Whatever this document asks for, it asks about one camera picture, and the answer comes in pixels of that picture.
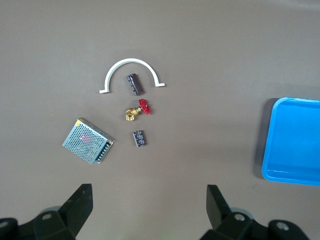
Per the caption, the dark brown terminal block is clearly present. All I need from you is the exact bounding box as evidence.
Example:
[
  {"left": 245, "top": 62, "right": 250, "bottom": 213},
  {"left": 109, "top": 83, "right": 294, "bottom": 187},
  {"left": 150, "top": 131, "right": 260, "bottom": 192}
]
[{"left": 132, "top": 129, "right": 148, "bottom": 149}]

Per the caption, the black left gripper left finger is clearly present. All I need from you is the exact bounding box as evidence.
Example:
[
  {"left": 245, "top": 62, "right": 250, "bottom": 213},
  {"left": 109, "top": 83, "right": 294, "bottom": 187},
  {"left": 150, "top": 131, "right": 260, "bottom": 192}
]
[{"left": 0, "top": 183, "right": 94, "bottom": 240}]

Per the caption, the metal mesh power supply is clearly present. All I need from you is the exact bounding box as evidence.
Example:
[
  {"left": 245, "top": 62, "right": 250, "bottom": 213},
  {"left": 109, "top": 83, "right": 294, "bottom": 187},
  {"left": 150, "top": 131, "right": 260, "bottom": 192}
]
[{"left": 61, "top": 117, "right": 116, "bottom": 165}]

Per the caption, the brass valve with red handwheel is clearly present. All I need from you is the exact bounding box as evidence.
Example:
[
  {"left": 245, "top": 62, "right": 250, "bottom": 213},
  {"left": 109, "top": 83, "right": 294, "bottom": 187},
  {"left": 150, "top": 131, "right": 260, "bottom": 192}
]
[{"left": 123, "top": 98, "right": 153, "bottom": 123}]

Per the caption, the white half-round pipe clamp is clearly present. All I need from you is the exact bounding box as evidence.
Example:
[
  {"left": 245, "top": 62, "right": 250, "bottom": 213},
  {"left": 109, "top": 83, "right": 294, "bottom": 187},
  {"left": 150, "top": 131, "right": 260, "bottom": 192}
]
[{"left": 98, "top": 58, "right": 167, "bottom": 95}]

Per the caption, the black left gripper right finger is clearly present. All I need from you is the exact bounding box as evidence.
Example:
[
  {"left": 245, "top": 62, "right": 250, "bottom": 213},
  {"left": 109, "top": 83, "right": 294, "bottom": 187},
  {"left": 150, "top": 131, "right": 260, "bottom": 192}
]
[{"left": 199, "top": 184, "right": 311, "bottom": 240}]

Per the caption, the blue plastic tray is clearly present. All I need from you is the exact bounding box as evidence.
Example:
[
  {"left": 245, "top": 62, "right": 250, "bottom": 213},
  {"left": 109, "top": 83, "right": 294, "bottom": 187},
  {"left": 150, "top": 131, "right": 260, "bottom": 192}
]
[{"left": 261, "top": 97, "right": 320, "bottom": 187}]

